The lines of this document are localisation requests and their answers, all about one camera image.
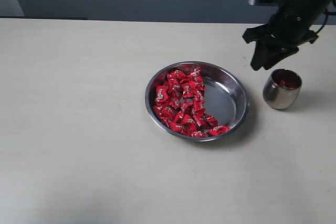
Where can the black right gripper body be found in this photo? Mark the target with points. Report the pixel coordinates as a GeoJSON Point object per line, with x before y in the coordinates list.
{"type": "Point", "coordinates": [290, 26]}

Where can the red candy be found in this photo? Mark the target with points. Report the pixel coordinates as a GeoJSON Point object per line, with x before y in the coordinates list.
{"type": "Point", "coordinates": [211, 122]}
{"type": "Point", "coordinates": [218, 130]}
{"type": "Point", "coordinates": [161, 94]}
{"type": "Point", "coordinates": [289, 85]}
{"type": "Point", "coordinates": [177, 76]}

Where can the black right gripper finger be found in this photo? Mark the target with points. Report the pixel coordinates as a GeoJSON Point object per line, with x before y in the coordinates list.
{"type": "Point", "coordinates": [279, 56]}
{"type": "Point", "coordinates": [260, 56]}

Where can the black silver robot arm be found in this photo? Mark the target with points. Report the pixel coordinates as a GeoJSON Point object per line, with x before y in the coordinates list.
{"type": "Point", "coordinates": [285, 31]}

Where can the red candy in cup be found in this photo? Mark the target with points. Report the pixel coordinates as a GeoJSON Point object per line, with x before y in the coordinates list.
{"type": "Point", "coordinates": [289, 85]}

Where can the round steel plate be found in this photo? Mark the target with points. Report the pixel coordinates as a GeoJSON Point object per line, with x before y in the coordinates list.
{"type": "Point", "coordinates": [211, 90]}

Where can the steel cup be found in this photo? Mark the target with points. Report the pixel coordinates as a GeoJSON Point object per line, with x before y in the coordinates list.
{"type": "Point", "coordinates": [277, 97]}

